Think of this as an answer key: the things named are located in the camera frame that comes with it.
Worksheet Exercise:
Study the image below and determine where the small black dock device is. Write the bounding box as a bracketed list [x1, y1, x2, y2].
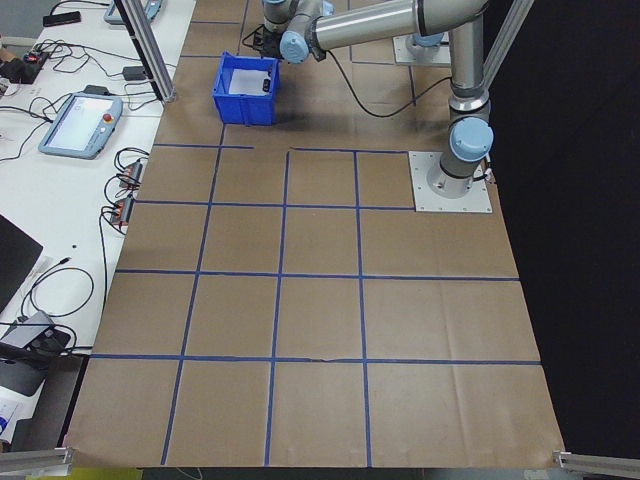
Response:
[29, 325, 72, 354]

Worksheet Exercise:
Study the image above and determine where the light blue teach pendant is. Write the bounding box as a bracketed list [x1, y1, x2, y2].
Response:
[103, 0, 167, 25]
[38, 91, 125, 161]

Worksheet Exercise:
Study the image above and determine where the aluminium corner bar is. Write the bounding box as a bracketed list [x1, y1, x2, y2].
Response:
[552, 449, 640, 480]
[0, 446, 79, 480]

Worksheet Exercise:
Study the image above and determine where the black desk cable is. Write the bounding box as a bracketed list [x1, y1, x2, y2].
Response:
[0, 94, 56, 164]
[37, 42, 151, 101]
[19, 257, 96, 321]
[69, 207, 126, 354]

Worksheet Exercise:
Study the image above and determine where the white foam liner with battery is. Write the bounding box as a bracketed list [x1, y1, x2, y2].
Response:
[229, 68, 272, 96]

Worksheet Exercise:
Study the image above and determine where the dark grey case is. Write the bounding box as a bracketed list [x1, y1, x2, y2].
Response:
[0, 357, 46, 401]

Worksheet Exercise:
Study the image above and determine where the blue bin with battery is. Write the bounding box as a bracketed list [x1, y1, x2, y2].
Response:
[213, 51, 280, 126]

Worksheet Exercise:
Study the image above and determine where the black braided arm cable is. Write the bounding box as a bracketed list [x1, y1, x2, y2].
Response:
[314, 47, 454, 119]

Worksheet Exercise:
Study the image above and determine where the black frame cover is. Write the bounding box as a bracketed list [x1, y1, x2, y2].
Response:
[492, 0, 640, 454]

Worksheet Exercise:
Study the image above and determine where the grey usb hub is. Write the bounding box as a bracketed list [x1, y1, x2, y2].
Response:
[0, 309, 55, 351]

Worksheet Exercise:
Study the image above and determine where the flat black box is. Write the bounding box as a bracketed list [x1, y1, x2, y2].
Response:
[42, 10, 82, 28]

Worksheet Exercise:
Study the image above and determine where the black device with red parts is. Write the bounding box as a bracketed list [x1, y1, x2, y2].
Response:
[0, 47, 51, 85]

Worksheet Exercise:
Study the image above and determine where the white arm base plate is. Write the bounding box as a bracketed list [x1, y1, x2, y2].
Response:
[408, 149, 494, 215]
[392, 34, 454, 66]

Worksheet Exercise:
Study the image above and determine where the black orange usb adapter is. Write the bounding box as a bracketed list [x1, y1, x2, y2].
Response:
[121, 158, 147, 190]
[110, 195, 136, 232]

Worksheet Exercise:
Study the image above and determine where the black laptop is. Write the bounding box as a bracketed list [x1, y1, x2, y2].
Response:
[0, 213, 45, 315]

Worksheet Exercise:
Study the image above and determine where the aluminium frame post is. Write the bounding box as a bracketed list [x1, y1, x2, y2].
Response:
[113, 0, 177, 104]
[482, 0, 536, 94]

